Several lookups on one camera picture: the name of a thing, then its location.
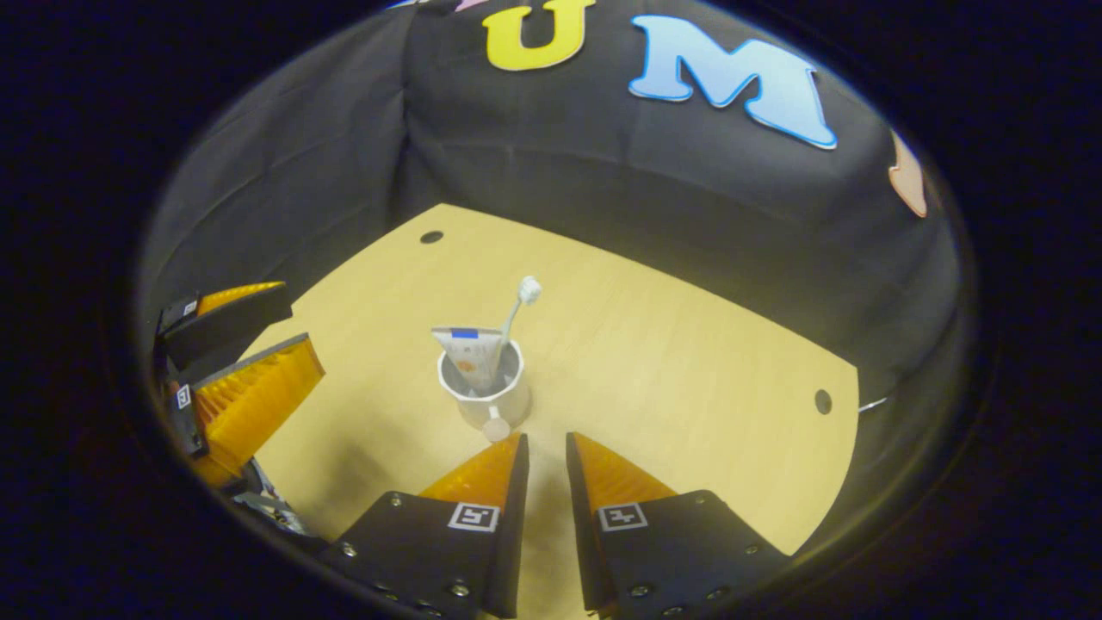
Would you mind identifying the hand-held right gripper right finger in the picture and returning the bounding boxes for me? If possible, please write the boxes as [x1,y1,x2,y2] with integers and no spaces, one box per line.
[566,432,789,619]

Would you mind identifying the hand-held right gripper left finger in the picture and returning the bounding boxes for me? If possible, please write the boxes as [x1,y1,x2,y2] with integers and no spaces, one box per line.
[323,432,530,619]

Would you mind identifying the white cup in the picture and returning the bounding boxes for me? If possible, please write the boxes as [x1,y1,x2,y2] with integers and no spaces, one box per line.
[437,338,533,443]

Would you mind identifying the white toothpaste tube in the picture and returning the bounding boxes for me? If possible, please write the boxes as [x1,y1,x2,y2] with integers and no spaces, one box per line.
[431,326,505,397]

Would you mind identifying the pale green toothbrush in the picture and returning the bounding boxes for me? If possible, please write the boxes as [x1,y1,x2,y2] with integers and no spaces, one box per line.
[498,276,543,358]

